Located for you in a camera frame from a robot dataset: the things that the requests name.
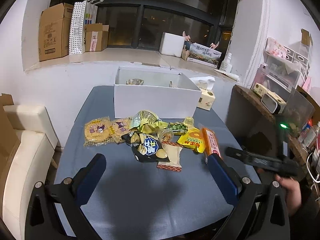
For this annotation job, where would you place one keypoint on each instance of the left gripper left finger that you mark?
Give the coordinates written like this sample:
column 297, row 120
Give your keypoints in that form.
column 87, row 178

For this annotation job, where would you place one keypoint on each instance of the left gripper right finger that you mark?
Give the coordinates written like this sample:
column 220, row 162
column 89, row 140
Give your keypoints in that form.
column 226, row 178

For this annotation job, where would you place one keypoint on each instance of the small open cardboard box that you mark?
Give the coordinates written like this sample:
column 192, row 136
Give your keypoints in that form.
column 96, row 37

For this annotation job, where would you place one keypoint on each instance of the white open storage box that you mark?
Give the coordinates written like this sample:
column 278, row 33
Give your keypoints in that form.
column 167, row 93

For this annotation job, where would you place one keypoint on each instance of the yellow tissue box on shelf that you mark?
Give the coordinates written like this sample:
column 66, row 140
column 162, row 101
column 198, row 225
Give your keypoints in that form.
column 260, row 90

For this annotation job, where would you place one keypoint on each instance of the yellow tissue pack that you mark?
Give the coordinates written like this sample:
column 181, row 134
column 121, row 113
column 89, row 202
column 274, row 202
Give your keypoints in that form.
column 205, row 84

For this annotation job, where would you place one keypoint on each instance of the pink plush toy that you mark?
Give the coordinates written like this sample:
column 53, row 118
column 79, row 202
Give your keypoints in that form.
column 186, row 38

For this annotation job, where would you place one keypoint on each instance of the beige pastry packet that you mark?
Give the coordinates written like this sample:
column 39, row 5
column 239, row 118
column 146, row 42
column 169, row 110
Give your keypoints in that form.
column 173, row 151

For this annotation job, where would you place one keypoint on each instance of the printed landscape carton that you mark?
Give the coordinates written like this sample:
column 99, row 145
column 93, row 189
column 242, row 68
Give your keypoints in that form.
column 204, row 55

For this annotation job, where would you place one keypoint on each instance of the small jelly cup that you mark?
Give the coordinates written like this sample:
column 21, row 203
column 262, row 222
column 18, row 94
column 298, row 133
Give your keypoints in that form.
column 165, row 135

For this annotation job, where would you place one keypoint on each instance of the tall brown cardboard box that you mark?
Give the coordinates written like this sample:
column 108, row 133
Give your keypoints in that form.
column 54, row 30

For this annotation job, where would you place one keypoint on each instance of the white foam box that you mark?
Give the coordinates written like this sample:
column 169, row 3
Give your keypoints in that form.
column 171, row 45

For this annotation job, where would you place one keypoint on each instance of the white alarm clock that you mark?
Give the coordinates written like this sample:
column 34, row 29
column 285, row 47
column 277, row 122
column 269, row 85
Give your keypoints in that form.
column 271, row 104

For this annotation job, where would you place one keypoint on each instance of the white sofa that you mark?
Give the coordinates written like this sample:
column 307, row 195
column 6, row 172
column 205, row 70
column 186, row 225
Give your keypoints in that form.
column 30, row 163

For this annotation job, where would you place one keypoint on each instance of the brown cardboard sheet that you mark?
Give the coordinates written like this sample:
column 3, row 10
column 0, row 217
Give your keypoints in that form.
column 9, row 139

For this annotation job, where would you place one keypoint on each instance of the orange snack packet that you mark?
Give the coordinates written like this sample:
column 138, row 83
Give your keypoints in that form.
column 210, row 141

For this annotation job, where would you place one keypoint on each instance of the white plastic bottle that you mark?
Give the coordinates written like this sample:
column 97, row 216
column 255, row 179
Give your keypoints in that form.
column 226, row 65

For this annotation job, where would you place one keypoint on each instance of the person's right hand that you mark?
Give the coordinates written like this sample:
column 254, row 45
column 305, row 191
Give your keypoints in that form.
column 293, row 197

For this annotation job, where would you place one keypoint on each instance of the kuromi rice cracker pack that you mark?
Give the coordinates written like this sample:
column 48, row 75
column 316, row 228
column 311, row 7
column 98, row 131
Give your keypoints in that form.
column 96, row 132

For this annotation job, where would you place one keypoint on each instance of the white dotted paper bag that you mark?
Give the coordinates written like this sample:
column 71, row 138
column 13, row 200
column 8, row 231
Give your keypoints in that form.
column 84, row 13

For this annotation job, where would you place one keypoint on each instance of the wooden side shelf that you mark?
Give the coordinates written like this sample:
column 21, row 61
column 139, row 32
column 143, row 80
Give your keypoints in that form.
column 295, row 147

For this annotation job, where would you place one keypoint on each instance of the black potato chip bag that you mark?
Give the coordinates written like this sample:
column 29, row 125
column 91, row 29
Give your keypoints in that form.
column 146, row 147

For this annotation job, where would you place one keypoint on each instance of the green candy packet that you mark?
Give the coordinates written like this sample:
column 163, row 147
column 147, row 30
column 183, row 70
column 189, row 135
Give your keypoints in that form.
column 178, row 128

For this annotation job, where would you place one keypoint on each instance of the yellow cheese snack packet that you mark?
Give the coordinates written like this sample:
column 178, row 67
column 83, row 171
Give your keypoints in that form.
column 193, row 140

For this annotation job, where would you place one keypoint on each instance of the yellow-green chip bag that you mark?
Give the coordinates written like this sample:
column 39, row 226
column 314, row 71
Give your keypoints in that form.
column 147, row 122

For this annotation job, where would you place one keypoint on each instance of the clear drawer organizer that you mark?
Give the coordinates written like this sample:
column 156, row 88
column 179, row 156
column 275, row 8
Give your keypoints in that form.
column 282, row 69

